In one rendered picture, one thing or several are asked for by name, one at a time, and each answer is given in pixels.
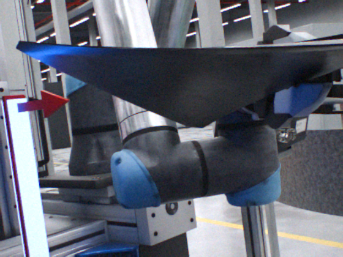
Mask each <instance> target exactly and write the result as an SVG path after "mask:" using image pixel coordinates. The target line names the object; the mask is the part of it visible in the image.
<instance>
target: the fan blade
mask: <svg viewBox="0 0 343 257"><path fill-rule="evenodd" d="M16 49H17V50H19V51H21V52H23V53H25V54H27V55H28V56H30V57H32V58H35V59H36V60H38V61H40V62H42V63H44V64H47V65H49V66H50V67H53V68H55V69H56V70H59V71H61V72H63V73H65V74H67V75H69V76H71V77H73V78H76V79H78V80H80V81H82V82H84V83H86V84H89V85H91V86H94V87H95V88H97V89H100V90H101V91H105V92H107V93H109V94H111V95H113V96H115V97H117V98H119V99H123V100H125V101H127V102H129V103H131V104H133V105H137V106H139V107H141V108H143V109H145V110H147V111H150V112H153V113H156V114H158V115H160V116H162V117H165V118H166V119H170V120H172V121H175V122H177V123H179V124H181V125H185V126H188V127H198V128H203V127H206V126H208V125H210V124H211V123H213V122H214V121H216V120H218V119H221V118H222V117H224V116H226V115H228V114H230V113H233V112H235V111H236V110H238V109H240V108H242V107H244V106H246V105H249V104H251V103H254V102H255V101H258V100H260V99H263V98H265V97H267V96H269V95H271V94H274V93H276V92H280V91H282V90H284V89H287V88H289V87H291V86H293V85H297V84H300V83H302V81H308V80H310V79H313V78H317V77H319V76H322V75H325V74H327V73H330V72H335V71H337V70H340V69H343V34H338V35H332V36H328V37H322V38H316V39H310V40H304V41H301V42H295V43H285V44H267V45H248V46H235V47H206V48H132V47H100V46H89V45H69V44H60V43H39V42H27V41H21V40H20V41H19V43H18V44H17V45H16Z"/></svg>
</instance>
